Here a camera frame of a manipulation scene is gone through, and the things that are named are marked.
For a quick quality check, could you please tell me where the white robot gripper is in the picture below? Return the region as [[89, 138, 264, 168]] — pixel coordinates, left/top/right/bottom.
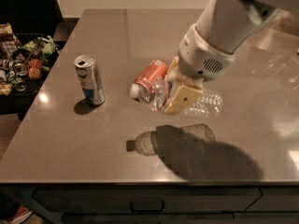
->
[[163, 24, 235, 115]]

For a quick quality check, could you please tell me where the clear plastic water bottle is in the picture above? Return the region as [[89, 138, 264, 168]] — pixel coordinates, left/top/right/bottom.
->
[[130, 77, 223, 119]]

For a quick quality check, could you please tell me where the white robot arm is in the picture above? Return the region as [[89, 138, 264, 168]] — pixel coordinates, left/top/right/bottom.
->
[[163, 0, 299, 115]]

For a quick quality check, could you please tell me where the orange soda can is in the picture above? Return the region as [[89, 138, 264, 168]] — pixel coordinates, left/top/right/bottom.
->
[[134, 60, 168, 91]]

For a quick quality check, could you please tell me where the silver blue energy drink can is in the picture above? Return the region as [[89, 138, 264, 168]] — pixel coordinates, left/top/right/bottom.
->
[[74, 54, 105, 105]]

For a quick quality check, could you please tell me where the dark drawer cabinet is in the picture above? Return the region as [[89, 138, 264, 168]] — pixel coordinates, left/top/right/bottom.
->
[[1, 186, 299, 224]]

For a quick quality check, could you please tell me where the green snack bag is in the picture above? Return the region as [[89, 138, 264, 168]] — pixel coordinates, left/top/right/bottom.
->
[[23, 35, 56, 59]]

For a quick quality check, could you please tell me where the orange red shoe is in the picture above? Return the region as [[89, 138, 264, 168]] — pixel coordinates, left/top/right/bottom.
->
[[0, 206, 33, 224]]

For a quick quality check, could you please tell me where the black drawer handle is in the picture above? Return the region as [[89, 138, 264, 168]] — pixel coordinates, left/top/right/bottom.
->
[[130, 201, 165, 214]]

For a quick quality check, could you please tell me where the black wire basket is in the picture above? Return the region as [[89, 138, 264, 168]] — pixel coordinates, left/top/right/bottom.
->
[[0, 34, 60, 114]]

